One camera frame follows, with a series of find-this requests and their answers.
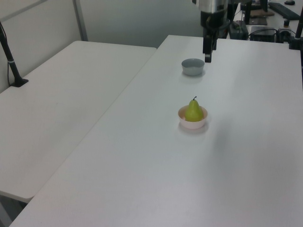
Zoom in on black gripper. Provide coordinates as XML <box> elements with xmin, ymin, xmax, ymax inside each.
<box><xmin>200</xmin><ymin>10</ymin><xmax>231</xmax><ymax>63</ymax></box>

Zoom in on green pear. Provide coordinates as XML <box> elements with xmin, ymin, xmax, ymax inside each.
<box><xmin>185</xmin><ymin>96</ymin><xmax>204</xmax><ymax>123</ymax></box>

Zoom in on grey bowl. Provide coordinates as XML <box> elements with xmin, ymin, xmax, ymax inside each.
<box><xmin>181</xmin><ymin>58</ymin><xmax>205</xmax><ymax>77</ymax></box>

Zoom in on pink bowl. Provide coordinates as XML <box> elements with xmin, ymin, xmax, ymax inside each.
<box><xmin>178</xmin><ymin>105</ymin><xmax>210</xmax><ymax>130</ymax></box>

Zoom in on dark box with green parts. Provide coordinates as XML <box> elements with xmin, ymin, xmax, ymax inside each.
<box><xmin>229</xmin><ymin>20</ymin><xmax>249</xmax><ymax>40</ymax></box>

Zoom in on black control box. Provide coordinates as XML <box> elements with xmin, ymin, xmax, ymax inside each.
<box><xmin>247</xmin><ymin>25</ymin><xmax>278</xmax><ymax>43</ymax></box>

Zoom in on brown flat board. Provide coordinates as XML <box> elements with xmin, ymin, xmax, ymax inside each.
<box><xmin>250</xmin><ymin>10</ymin><xmax>276</xmax><ymax>18</ymax></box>

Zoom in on black keyboard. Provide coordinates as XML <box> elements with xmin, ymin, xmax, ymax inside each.
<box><xmin>269</xmin><ymin>2</ymin><xmax>301</xmax><ymax>20</ymax></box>

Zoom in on black clamped stand pole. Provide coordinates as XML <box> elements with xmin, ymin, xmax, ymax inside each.
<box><xmin>288</xmin><ymin>16</ymin><xmax>303</xmax><ymax>51</ymax></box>

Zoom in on black monitor stand post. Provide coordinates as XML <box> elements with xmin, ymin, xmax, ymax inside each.
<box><xmin>244</xmin><ymin>0</ymin><xmax>253</xmax><ymax>25</ymax></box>

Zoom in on grey partition frame post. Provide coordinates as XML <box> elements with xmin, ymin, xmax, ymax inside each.
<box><xmin>72</xmin><ymin>0</ymin><xmax>89</xmax><ymax>42</ymax></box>

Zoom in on black camera pole white band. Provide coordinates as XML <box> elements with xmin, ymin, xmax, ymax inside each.
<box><xmin>0</xmin><ymin>20</ymin><xmax>29</xmax><ymax>88</ymax></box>

